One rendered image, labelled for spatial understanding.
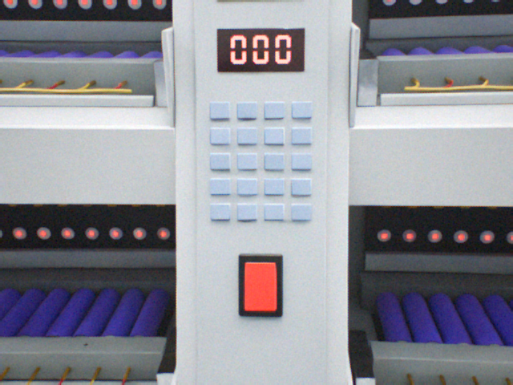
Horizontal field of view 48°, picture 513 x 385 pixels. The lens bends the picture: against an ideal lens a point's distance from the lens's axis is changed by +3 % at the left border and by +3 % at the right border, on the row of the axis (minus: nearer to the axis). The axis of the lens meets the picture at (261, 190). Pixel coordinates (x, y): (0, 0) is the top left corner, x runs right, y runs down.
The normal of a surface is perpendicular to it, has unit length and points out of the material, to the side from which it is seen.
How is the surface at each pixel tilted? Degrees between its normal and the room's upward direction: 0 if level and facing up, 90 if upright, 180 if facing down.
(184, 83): 90
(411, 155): 107
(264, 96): 90
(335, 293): 90
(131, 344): 17
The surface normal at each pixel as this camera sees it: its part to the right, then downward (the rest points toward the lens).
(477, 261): -0.05, 0.36
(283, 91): -0.06, 0.07
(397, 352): -0.02, -0.93
